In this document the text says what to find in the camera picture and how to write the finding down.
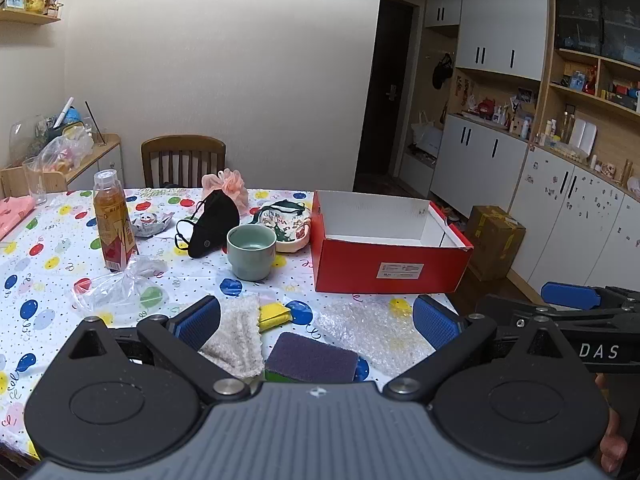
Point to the wooden chair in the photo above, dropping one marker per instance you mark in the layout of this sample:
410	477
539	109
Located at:
182	160

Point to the beige fluffy cloth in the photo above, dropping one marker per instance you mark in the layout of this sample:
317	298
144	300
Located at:
235	340

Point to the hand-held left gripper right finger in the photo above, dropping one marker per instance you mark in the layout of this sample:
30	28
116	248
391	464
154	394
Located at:
435	327

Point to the panda printed wrapper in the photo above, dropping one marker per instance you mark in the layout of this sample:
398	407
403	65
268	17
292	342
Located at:
150	222

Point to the white and wood wall cabinet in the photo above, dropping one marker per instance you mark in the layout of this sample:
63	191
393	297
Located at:
575	210

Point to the white shopping bag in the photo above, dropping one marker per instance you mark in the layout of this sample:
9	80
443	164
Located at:
427	135

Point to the plastic bag of snacks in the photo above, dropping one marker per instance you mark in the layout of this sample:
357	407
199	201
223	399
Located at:
65	152

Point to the black hanging bag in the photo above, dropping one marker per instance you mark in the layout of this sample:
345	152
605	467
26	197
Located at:
442	72

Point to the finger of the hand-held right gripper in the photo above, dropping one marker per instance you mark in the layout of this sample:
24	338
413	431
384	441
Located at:
505	307
570	296

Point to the black thin stick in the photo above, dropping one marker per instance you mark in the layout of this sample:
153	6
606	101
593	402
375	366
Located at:
95	122

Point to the red cardboard box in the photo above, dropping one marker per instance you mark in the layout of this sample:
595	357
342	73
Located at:
390	265

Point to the printed bowl with green trim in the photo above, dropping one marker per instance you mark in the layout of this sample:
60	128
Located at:
290	227

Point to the green ceramic cup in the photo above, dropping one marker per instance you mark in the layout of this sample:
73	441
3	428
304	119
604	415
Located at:
251	255

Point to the wooden side cabinet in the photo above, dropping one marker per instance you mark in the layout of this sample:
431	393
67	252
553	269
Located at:
100	157

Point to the clear plastic container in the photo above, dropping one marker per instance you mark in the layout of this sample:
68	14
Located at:
27	135

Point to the wooden wall shelf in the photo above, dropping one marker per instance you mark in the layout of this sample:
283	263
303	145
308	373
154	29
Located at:
30	16

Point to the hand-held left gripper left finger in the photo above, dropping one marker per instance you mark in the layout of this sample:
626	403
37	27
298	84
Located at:
197	320

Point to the black face mask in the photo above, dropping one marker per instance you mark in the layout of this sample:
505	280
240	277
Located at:
215	225

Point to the clear plastic bag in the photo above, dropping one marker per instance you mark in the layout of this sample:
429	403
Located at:
117	285

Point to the yellow sponge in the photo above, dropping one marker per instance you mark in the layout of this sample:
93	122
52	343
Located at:
274	315

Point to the person's right hand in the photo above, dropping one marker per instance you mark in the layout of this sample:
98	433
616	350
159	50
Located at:
612	440

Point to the bubble wrap sheet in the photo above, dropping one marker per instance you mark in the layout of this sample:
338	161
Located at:
370	330

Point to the balloon printed tablecloth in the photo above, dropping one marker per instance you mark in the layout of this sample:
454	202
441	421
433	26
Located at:
50	270

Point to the brown cardboard box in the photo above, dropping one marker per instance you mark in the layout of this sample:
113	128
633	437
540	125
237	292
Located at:
495	242

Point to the purple scouring sponge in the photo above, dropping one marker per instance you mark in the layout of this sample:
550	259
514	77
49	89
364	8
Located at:
310	357

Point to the tea bottle with red label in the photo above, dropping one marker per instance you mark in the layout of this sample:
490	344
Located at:
114	230

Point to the dark door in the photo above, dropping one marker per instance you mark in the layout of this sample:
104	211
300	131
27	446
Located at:
385	95

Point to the clear drinking glass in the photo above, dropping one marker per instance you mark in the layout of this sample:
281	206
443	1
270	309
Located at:
35	182

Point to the pink ruffled pouch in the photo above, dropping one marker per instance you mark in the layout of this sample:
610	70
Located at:
230	187

